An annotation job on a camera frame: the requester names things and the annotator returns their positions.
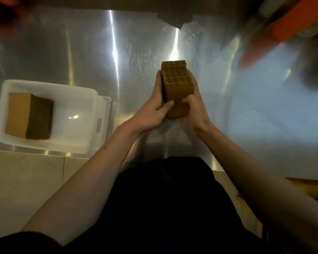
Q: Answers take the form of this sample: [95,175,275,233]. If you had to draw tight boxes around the person's right hand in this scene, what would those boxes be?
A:
[181,70,215,139]

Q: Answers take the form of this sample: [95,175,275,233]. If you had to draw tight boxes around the person's left hand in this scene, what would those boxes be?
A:
[127,70,175,135]

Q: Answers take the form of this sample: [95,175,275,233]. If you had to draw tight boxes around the gathered bundle brown paper pieces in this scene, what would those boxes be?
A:
[160,60,195,119]

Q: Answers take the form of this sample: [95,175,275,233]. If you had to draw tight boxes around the white plastic tray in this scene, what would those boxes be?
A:
[0,79,112,156]

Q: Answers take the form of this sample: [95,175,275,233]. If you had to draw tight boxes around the cardboard stack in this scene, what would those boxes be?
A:
[5,92,54,140]

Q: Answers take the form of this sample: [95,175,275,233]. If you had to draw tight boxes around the person's left forearm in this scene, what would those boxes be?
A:
[21,124,141,246]

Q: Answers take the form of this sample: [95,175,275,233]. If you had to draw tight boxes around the person's right forearm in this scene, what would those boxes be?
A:
[197,125,318,254]

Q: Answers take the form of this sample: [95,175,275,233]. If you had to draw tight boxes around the black printed shirt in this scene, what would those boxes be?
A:
[0,156,279,254]

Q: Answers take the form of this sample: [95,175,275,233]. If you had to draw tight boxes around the yellow stool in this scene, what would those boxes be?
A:
[237,178,318,236]

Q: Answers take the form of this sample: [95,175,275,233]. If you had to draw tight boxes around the orange box at right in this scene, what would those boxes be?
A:
[271,0,318,42]

